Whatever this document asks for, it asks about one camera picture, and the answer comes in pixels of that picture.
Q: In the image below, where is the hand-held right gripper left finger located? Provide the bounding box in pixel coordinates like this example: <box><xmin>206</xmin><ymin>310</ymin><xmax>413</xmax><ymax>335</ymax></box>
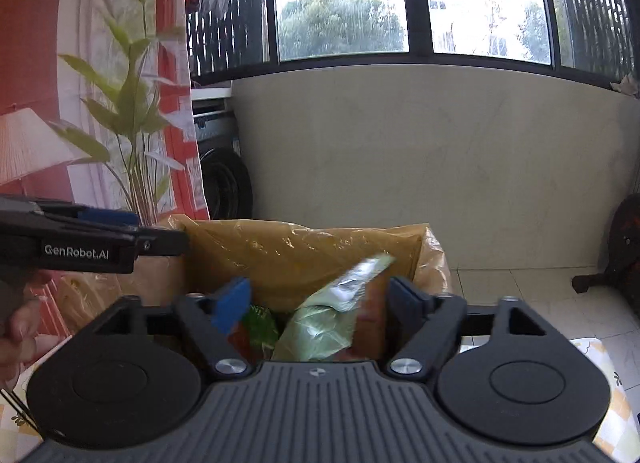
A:
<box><xmin>95</xmin><ymin>277</ymin><xmax>252</xmax><ymax>379</ymax></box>

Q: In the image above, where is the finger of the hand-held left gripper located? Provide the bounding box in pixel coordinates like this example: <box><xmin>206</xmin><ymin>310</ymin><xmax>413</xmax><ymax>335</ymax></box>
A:
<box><xmin>42</xmin><ymin>203</ymin><xmax>141</xmax><ymax>229</ymax></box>
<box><xmin>135</xmin><ymin>227</ymin><xmax>190</xmax><ymax>258</ymax></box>

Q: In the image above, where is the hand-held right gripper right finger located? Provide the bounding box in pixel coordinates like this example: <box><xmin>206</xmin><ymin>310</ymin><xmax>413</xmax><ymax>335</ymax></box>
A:
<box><xmin>384</xmin><ymin>275</ymin><xmax>571</xmax><ymax>380</ymax></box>

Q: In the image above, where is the cardboard box with plastic liner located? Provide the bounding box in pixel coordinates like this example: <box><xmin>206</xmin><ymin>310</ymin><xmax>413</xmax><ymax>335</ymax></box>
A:
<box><xmin>60</xmin><ymin>213</ymin><xmax>453</xmax><ymax>359</ymax></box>

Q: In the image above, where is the light green snack packet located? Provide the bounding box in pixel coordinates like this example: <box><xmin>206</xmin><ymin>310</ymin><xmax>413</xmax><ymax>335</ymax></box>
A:
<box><xmin>272</xmin><ymin>253</ymin><xmax>396</xmax><ymax>363</ymax></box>

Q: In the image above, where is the person's left hand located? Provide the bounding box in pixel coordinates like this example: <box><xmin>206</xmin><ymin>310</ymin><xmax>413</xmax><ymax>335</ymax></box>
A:
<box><xmin>0</xmin><ymin>299</ymin><xmax>71</xmax><ymax>394</ymax></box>

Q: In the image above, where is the bright green snack packet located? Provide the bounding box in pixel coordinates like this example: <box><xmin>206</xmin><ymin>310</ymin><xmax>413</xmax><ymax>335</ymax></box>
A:
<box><xmin>242</xmin><ymin>305</ymin><xmax>279</xmax><ymax>351</ymax></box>

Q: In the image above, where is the grey washing machine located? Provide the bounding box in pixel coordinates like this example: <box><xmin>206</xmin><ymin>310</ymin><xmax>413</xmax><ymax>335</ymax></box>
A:
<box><xmin>192</xmin><ymin>108</ymin><xmax>253</xmax><ymax>221</ymax></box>

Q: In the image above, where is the printed backdrop cloth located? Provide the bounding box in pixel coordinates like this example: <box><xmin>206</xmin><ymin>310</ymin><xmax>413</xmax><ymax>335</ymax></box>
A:
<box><xmin>0</xmin><ymin>0</ymin><xmax>211</xmax><ymax>359</ymax></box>

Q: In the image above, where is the black exercise bike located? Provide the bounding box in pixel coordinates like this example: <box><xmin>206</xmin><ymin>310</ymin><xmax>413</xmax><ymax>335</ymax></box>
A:
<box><xmin>572</xmin><ymin>193</ymin><xmax>640</xmax><ymax>294</ymax></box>

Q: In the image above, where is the floral checkered tablecloth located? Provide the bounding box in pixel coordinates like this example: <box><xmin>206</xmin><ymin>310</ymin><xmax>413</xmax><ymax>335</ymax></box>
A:
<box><xmin>0</xmin><ymin>338</ymin><xmax>640</xmax><ymax>463</ymax></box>

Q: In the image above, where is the black framed window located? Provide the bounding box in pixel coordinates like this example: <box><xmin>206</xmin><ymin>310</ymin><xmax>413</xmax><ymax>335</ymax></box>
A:
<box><xmin>187</xmin><ymin>0</ymin><xmax>640</xmax><ymax>94</ymax></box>

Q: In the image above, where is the crumpled beige cloth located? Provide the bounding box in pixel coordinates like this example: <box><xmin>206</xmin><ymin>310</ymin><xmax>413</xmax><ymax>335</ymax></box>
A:
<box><xmin>611</xmin><ymin>74</ymin><xmax>640</xmax><ymax>99</ymax></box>

